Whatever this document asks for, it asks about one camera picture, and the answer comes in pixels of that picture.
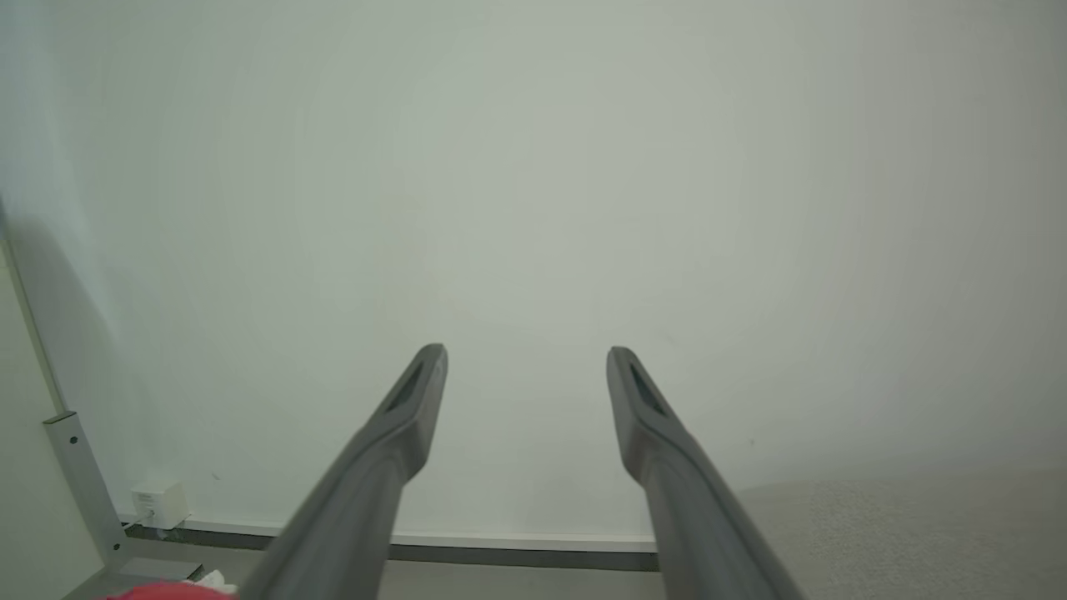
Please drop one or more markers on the white wall power adapter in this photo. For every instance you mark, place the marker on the white wall power adapter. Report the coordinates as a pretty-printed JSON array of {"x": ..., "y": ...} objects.
[{"x": 158, "y": 502}]

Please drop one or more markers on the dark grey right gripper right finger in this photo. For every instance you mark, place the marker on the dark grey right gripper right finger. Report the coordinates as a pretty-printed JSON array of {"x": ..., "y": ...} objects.
[{"x": 692, "y": 508}]

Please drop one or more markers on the red printed garment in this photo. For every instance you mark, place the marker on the red printed garment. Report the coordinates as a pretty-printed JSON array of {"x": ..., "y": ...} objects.
[{"x": 171, "y": 592}]

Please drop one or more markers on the grey and white baseboard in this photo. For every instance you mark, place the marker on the grey and white baseboard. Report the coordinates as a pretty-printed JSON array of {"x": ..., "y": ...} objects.
[{"x": 467, "y": 546}]

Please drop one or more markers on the grey metal frame post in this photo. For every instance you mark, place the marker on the grey metal frame post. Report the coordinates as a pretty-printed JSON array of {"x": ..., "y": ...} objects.
[{"x": 87, "y": 492}]

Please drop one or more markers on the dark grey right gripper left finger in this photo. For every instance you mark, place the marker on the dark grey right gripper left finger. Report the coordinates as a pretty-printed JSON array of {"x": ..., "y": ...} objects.
[{"x": 367, "y": 492}]

